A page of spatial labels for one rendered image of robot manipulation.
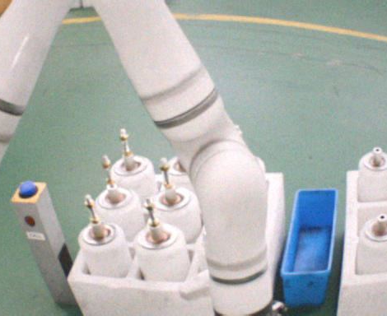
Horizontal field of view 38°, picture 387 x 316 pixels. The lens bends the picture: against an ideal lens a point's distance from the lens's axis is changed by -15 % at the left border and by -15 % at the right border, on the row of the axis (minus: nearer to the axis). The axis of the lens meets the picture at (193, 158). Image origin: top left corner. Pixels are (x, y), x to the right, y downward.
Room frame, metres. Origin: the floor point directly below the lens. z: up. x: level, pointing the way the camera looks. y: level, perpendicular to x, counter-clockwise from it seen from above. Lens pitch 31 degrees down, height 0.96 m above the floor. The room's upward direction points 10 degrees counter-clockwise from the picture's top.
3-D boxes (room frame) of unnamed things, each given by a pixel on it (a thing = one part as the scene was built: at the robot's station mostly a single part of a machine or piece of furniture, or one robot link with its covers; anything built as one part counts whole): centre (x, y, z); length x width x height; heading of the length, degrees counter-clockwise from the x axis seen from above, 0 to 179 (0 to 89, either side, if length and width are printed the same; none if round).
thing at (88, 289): (1.03, 0.05, 0.09); 0.39 x 0.39 x 0.18; 74
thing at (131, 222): (1.06, 0.17, 0.16); 0.10 x 0.10 x 0.18
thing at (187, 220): (1.03, 0.05, 0.16); 0.10 x 0.10 x 0.18
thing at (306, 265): (1.02, -0.23, 0.06); 0.30 x 0.11 x 0.12; 163
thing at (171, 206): (1.03, 0.05, 0.25); 0.08 x 0.08 x 0.01
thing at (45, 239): (1.04, 0.35, 0.16); 0.07 x 0.07 x 0.31; 74
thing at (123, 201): (1.06, 0.17, 0.25); 0.08 x 0.08 x 0.01
